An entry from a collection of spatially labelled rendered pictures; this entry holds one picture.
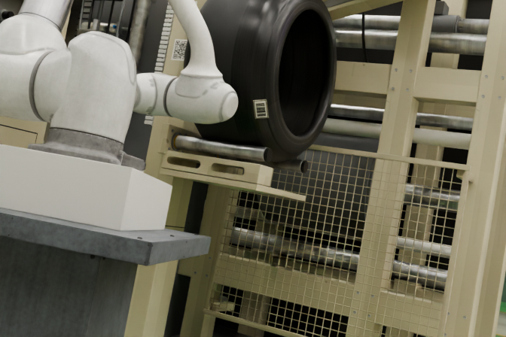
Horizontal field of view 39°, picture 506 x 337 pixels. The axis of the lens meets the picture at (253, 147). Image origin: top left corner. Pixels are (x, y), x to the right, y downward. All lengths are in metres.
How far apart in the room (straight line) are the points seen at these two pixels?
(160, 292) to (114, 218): 1.16
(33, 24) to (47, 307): 0.60
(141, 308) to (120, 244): 1.26
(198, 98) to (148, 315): 0.98
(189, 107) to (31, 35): 0.40
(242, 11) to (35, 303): 1.14
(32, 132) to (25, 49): 0.86
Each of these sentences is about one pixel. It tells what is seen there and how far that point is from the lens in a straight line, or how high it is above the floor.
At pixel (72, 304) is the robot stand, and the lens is 1.40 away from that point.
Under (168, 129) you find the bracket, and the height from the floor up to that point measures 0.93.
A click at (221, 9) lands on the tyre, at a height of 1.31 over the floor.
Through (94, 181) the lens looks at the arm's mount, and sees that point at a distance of 1.37.
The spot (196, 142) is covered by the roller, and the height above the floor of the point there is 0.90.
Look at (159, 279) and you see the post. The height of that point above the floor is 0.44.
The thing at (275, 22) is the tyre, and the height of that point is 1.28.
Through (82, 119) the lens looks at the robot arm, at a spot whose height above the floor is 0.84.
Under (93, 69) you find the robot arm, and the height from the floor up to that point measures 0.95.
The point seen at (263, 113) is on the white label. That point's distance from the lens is 2.14.
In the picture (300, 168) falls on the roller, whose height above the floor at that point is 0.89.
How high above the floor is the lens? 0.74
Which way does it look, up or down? 5 degrees up
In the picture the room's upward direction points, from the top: 10 degrees clockwise
